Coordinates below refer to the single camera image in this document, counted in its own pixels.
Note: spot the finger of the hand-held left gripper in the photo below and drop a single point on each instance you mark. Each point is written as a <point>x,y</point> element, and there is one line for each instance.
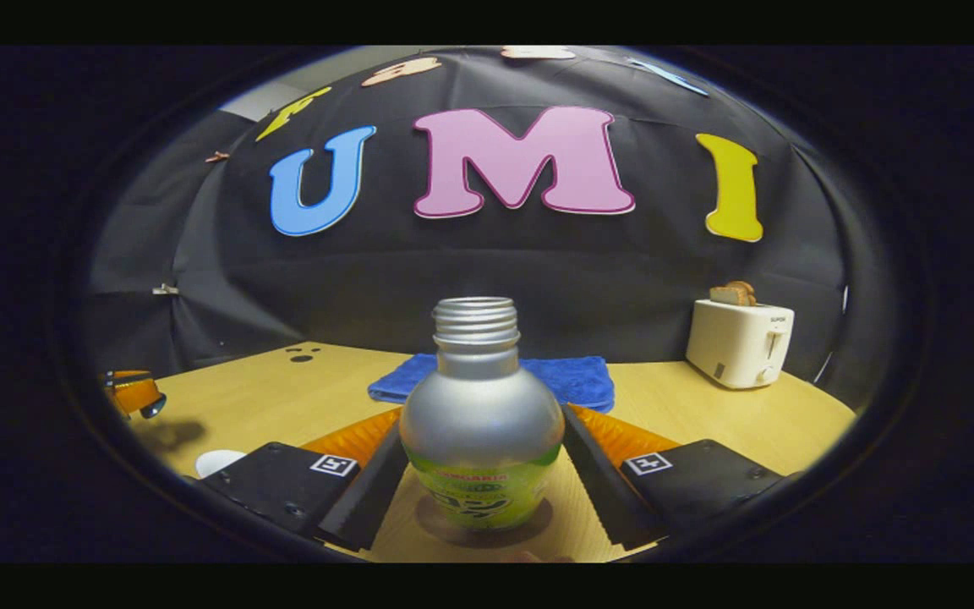
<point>132,393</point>

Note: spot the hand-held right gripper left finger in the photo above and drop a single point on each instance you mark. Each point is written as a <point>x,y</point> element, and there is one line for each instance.
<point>360,499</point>

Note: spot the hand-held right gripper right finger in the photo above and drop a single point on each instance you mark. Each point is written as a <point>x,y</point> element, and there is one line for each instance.
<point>605,491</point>

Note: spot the blue teacup lid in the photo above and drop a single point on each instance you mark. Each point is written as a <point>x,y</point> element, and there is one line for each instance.
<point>154,407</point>

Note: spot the round brown coaster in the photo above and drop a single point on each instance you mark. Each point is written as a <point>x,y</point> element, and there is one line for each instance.
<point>542,520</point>

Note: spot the silver green-label water bottle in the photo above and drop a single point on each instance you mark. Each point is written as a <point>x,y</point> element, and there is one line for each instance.
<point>478,423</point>

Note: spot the white clip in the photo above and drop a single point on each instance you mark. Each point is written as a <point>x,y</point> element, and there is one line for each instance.
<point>166,289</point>

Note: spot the white saucer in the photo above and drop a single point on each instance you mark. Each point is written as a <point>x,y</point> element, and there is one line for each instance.
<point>218,463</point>

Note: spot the blue folded towel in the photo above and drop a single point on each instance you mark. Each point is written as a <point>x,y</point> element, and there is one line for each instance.
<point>576,381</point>

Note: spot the white toaster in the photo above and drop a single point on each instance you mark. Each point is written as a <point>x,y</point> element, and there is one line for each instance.
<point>736,342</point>

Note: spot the black backdrop cloth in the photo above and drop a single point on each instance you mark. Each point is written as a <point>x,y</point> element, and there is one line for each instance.
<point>538,271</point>

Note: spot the toast bread slice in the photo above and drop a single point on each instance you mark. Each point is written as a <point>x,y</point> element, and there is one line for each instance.
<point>734,293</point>

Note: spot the red clip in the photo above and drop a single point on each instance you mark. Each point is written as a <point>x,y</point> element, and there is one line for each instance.
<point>216,156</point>

